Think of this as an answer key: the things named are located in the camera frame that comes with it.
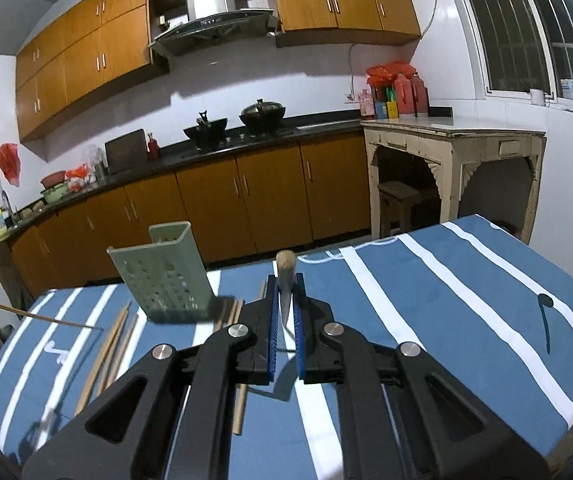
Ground lower wooden kitchen cabinets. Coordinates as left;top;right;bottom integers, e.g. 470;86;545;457
10;129;370;297

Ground wooden chopstick under gripper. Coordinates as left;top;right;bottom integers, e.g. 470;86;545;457
230;299;248;436

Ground wooden chopstick far left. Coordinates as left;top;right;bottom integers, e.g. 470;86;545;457
75;301;130;415

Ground wooden chopstick beside holder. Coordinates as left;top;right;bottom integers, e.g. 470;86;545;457
214;297;238;332

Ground blue white striped tablecloth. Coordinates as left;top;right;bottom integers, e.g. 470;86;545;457
0;216;573;464

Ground green perforated utensil holder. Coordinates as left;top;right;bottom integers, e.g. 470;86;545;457
106;221;216;324

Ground dark wooden stool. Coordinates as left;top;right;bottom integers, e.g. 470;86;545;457
379;181;439;238

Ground stacked bowls on counter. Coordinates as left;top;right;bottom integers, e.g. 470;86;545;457
41;170;70;204

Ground dark cutting board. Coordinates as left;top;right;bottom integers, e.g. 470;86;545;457
105;129;148;174

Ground small red bottle on counter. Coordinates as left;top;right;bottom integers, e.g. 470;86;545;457
148;132;160;160

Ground white marble top side table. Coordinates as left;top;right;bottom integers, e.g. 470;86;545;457
361;117;547;244

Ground black wok left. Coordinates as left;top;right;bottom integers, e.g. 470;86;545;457
183;112;228;151

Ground black lidded wok right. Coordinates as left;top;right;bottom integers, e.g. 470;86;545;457
240;99;286;136

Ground red bottles and bags cluster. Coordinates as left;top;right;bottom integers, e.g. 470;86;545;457
359;61;429;119

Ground black range hood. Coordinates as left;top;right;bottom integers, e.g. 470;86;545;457
150;9;278;58

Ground red plastic bag on wall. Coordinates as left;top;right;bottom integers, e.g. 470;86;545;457
0;143;21;188

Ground upper wooden wall cabinets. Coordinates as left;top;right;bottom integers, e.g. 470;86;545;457
15;0;422;141

